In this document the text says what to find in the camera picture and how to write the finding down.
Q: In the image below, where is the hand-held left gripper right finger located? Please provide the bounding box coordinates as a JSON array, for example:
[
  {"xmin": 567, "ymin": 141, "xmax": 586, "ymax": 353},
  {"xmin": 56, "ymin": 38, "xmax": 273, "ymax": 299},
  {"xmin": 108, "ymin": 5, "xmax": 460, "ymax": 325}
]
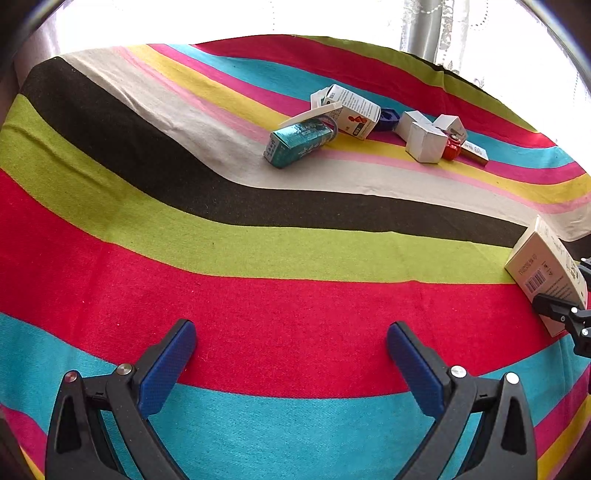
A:
[{"xmin": 387, "ymin": 322, "xmax": 539, "ymax": 480}]

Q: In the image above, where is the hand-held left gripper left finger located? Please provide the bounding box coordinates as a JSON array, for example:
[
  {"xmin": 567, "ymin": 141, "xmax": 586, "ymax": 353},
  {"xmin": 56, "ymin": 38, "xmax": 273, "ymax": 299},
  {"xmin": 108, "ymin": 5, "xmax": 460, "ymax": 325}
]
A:
[{"xmin": 45, "ymin": 318, "xmax": 198, "ymax": 480}]

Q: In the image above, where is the large beige box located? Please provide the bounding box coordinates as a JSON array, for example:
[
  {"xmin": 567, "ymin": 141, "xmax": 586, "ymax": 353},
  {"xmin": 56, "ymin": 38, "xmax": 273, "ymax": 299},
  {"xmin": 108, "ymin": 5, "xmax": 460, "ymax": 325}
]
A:
[{"xmin": 504, "ymin": 215, "xmax": 589, "ymax": 337}]

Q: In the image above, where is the striped blanket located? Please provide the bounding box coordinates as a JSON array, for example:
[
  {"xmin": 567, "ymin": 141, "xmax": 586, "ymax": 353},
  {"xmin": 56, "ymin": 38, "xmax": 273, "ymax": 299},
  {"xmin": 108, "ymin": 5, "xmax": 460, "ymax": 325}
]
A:
[{"xmin": 0, "ymin": 34, "xmax": 591, "ymax": 480}]

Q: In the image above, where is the white box with brown edge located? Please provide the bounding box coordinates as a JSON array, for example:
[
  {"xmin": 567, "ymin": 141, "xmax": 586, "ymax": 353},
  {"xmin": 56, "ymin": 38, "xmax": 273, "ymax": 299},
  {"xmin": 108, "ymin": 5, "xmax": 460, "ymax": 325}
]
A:
[{"xmin": 461, "ymin": 142, "xmax": 490, "ymax": 168}]

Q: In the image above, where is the red toy car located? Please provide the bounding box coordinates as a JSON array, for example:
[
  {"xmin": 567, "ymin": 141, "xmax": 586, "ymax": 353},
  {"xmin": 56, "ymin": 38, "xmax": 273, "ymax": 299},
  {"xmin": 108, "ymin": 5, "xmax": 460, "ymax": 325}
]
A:
[{"xmin": 442, "ymin": 133, "xmax": 464, "ymax": 161}]

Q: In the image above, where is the small white box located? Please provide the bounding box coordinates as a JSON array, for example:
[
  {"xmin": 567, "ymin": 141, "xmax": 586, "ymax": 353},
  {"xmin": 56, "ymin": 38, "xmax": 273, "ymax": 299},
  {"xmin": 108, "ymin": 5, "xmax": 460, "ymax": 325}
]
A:
[
  {"xmin": 394, "ymin": 111, "xmax": 432, "ymax": 145},
  {"xmin": 405, "ymin": 122, "xmax": 450, "ymax": 164},
  {"xmin": 433, "ymin": 114, "xmax": 468, "ymax": 141}
]

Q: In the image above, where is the blue plastic object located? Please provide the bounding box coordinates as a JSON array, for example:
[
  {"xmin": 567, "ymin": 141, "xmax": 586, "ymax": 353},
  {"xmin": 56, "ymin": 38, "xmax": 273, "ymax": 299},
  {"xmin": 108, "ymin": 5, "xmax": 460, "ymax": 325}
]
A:
[{"xmin": 372, "ymin": 107, "xmax": 400, "ymax": 132}]

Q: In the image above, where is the teal patterned box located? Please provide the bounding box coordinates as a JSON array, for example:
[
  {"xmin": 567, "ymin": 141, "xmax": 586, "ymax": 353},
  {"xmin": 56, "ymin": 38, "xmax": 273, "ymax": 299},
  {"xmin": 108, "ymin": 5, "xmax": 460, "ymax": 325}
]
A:
[{"xmin": 263, "ymin": 117, "xmax": 339, "ymax": 169}]

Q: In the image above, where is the white lace curtain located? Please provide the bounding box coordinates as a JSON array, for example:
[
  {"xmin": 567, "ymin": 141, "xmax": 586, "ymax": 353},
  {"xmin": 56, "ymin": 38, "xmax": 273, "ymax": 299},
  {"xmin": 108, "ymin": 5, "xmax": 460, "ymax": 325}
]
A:
[{"xmin": 396, "ymin": 0, "xmax": 591, "ymax": 107}]

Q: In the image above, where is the white medicine box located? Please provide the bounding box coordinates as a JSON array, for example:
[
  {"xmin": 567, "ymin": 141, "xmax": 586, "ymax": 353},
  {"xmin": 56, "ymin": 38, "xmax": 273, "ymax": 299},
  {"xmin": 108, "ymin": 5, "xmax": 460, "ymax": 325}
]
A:
[{"xmin": 322, "ymin": 84, "xmax": 382, "ymax": 140}]

